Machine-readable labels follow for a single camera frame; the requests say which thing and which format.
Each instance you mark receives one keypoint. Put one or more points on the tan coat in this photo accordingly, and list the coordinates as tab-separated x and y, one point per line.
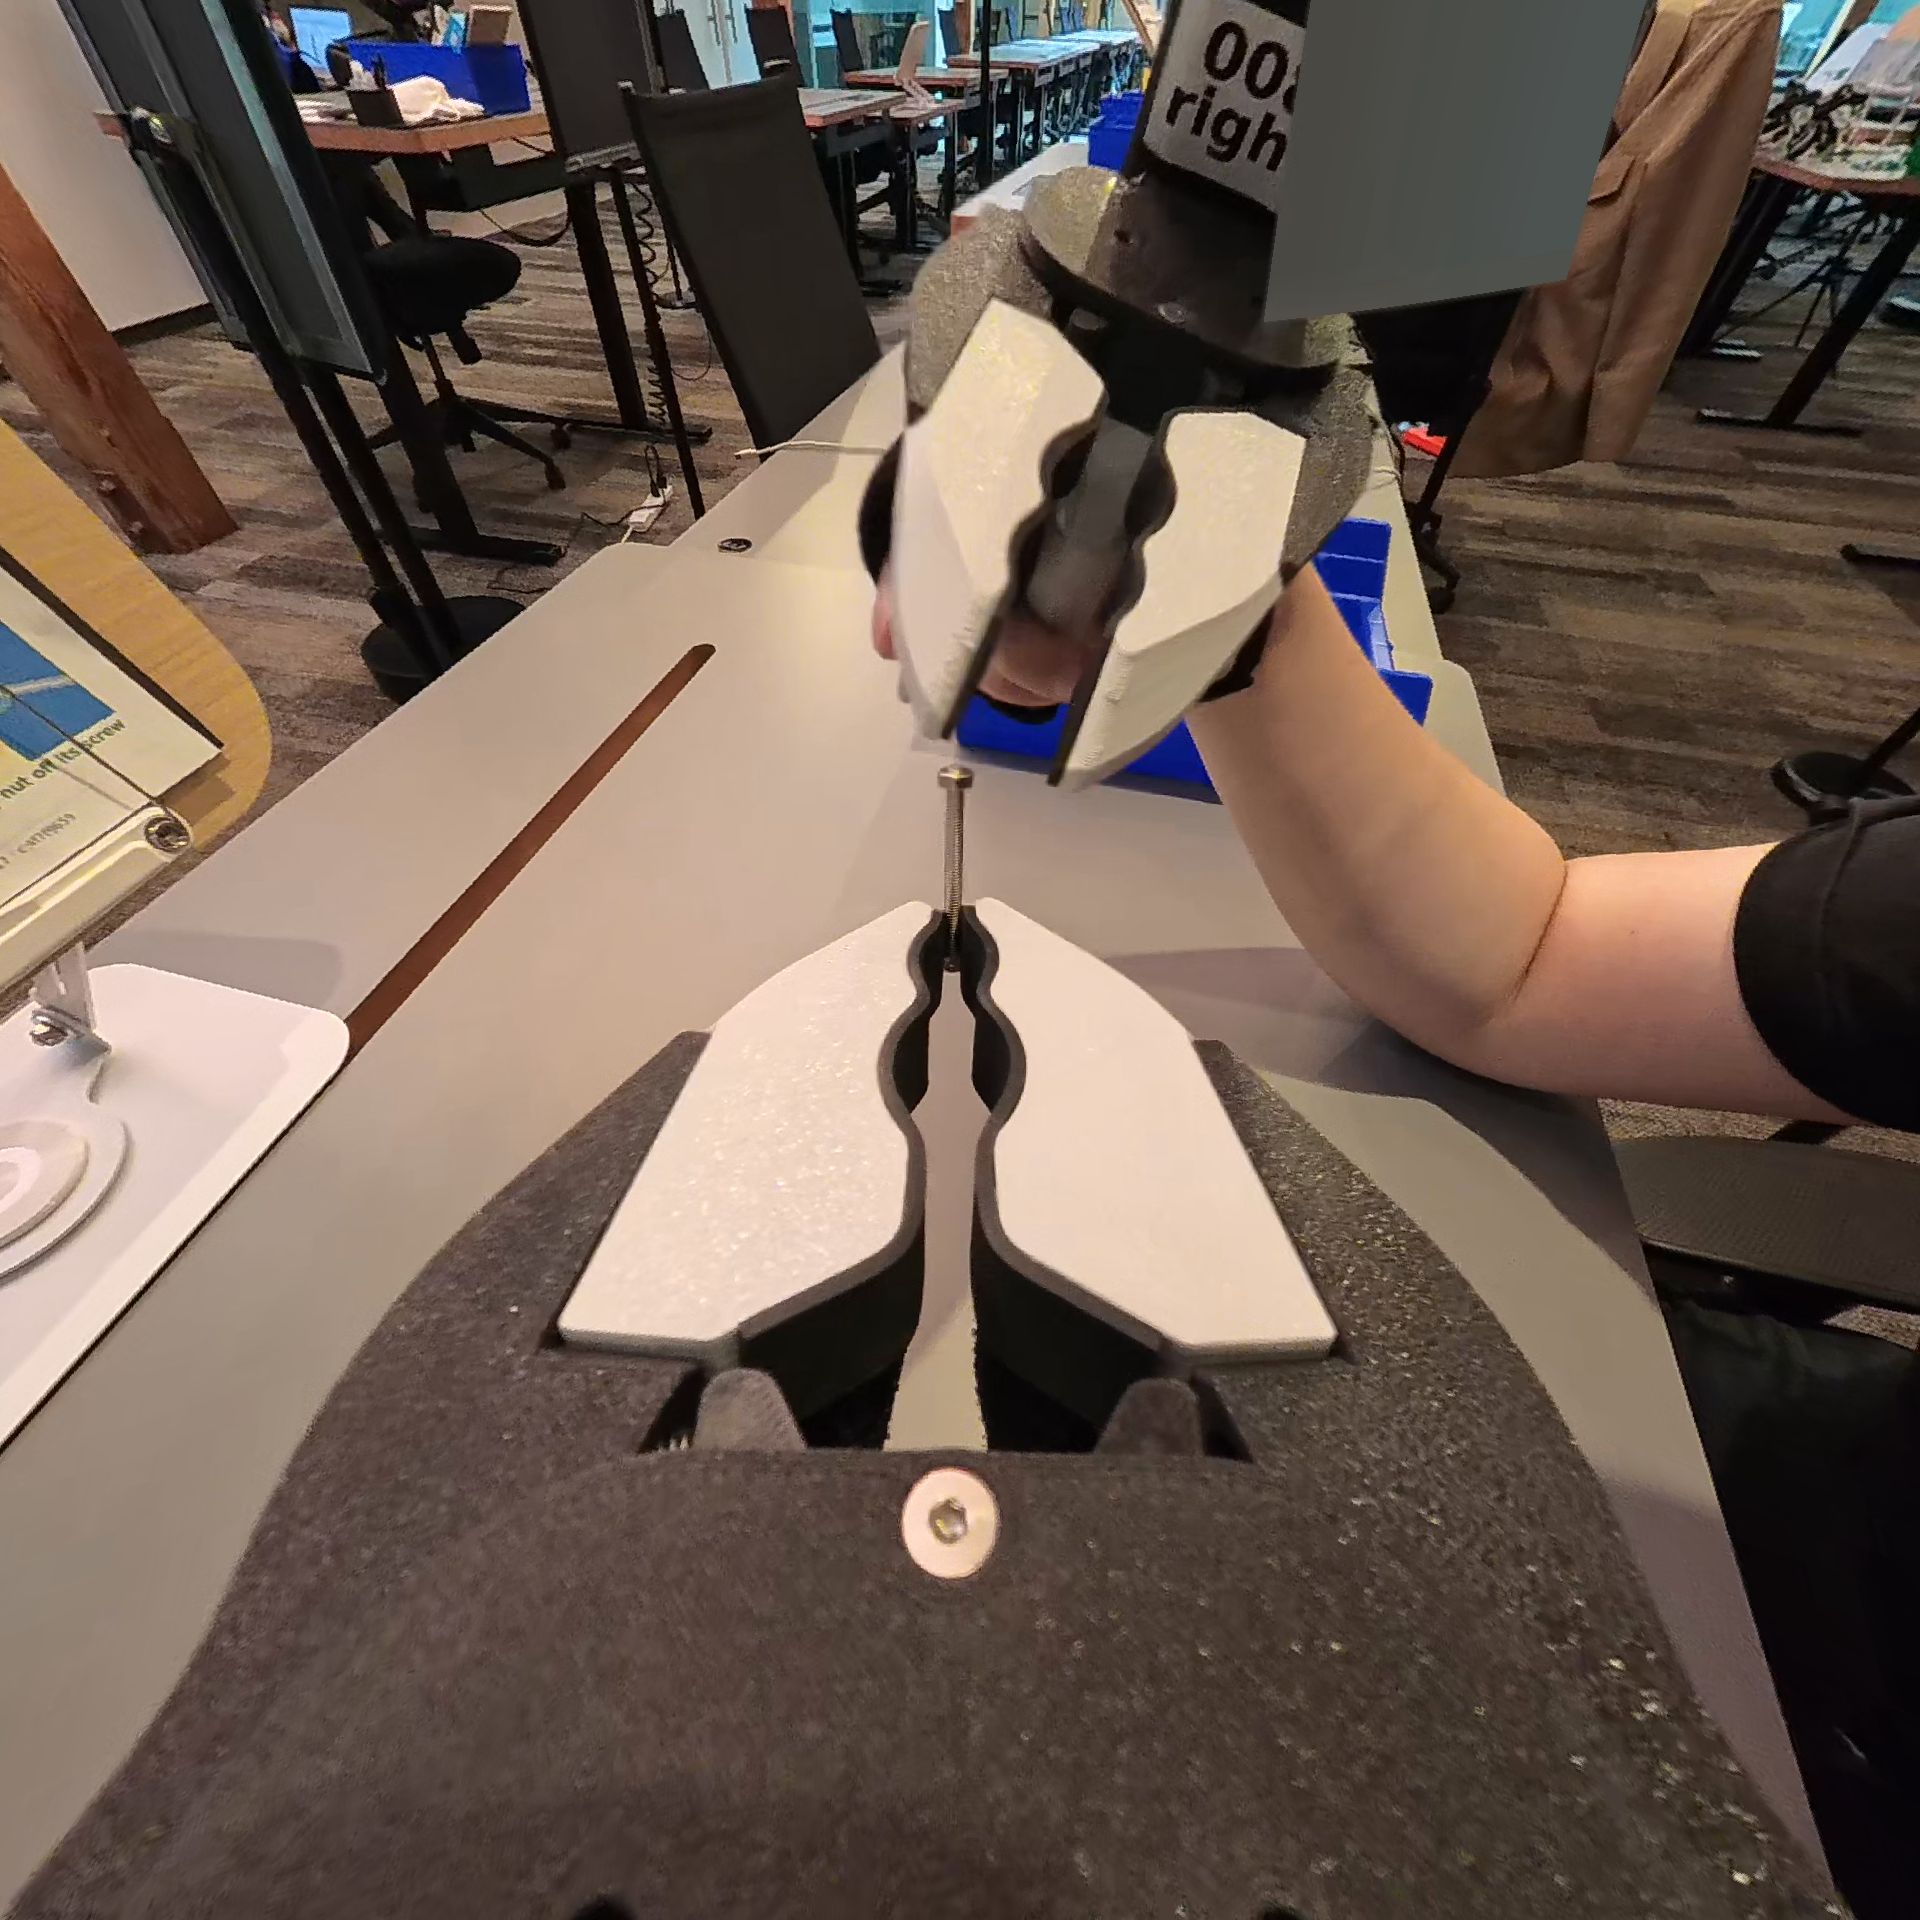
1636	376

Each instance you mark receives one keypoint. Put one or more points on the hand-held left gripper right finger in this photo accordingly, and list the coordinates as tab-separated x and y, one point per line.
1141	1184

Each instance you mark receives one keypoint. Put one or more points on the person's right hand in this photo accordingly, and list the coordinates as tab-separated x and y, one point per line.
1037	668

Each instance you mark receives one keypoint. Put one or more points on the monitor on black floor stand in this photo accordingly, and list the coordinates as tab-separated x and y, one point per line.
255	182

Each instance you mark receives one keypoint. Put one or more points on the white cloth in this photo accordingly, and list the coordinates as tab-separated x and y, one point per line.
435	100

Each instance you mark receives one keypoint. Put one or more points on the printed instruction sheet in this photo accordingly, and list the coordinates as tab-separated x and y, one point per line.
61	721

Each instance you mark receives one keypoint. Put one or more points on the black mesh chair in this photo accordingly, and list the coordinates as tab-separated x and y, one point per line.
750	255

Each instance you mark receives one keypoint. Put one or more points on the person's right forearm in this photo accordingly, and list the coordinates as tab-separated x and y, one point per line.
1425	902

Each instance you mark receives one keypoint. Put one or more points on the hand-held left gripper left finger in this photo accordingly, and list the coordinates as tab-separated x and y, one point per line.
750	1184

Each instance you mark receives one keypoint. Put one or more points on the wooden pillar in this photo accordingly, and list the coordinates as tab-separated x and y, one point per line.
105	404

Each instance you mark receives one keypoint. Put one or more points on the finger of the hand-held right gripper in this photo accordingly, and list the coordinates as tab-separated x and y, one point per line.
974	480
1215	570

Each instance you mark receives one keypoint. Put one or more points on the black office chair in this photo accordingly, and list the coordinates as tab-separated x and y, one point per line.
443	284

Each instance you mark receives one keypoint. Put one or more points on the blue plastic bin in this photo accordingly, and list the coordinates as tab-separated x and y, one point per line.
1020	738
487	76
1115	135

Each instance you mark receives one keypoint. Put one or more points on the white power strip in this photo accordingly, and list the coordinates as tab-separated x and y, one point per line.
645	513

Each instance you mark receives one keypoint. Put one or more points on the steel bolt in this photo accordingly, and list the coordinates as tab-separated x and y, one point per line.
957	839

